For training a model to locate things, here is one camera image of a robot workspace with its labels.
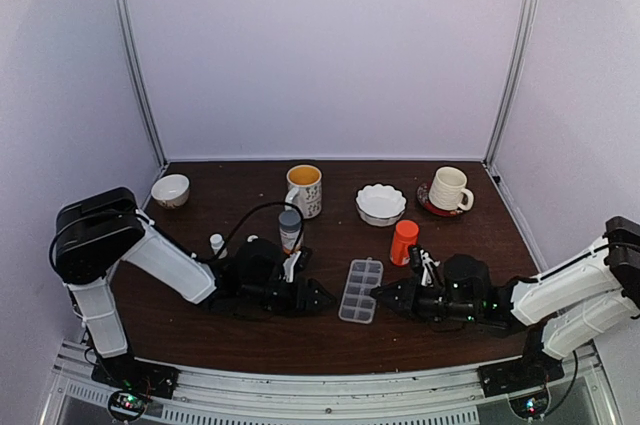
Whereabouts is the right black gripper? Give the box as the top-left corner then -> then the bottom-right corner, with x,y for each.
371,277 -> 480,324

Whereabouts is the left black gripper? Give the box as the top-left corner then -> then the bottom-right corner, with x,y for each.
241,276 -> 338,318

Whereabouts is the clear plastic pill organizer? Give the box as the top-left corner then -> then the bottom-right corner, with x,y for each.
338,258 -> 384,325

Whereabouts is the grey-capped orange pill bottle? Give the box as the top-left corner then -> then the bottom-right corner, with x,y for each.
278,209 -> 303,254

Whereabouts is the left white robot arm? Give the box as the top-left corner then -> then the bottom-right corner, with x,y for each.
48,187 -> 336,389

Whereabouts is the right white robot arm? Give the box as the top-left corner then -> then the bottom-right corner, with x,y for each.
371,216 -> 639,387

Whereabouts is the white scalloped dish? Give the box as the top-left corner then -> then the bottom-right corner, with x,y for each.
355,184 -> 407,227

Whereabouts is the red saucer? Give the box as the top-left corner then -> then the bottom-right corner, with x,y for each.
416,182 -> 465,218

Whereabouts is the small white bottle left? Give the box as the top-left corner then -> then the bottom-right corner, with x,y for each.
209,234 -> 224,253

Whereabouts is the yellow-inside patterned mug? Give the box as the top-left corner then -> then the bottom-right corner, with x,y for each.
285,164 -> 322,220

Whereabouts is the cream ribbed mug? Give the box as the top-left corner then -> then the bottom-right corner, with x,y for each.
429,166 -> 475,212

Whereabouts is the white ceramic bowl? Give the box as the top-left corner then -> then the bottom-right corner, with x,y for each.
151,174 -> 190,209

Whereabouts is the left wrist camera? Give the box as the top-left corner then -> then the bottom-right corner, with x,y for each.
282,246 -> 313,283

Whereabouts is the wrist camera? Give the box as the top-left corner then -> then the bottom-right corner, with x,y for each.
408,245 -> 442,287
282,246 -> 313,283

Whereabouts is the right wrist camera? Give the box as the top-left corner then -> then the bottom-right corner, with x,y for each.
408,245 -> 442,287

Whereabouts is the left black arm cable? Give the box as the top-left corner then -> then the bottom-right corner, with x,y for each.
197,201 -> 306,262

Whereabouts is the front aluminium rail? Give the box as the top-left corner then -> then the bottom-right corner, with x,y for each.
35,341 -> 622,424

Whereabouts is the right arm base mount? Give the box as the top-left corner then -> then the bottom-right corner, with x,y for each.
478,358 -> 565,397

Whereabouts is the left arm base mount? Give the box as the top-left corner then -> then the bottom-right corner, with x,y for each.
91,354 -> 179,399

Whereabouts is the right aluminium frame post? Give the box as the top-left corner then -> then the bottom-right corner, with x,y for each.
483,0 -> 539,172

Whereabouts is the aluminium frame post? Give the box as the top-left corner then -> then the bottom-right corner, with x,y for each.
114,0 -> 168,168
483,0 -> 539,172

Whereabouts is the left aluminium frame post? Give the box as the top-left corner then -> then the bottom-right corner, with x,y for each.
114,0 -> 168,168

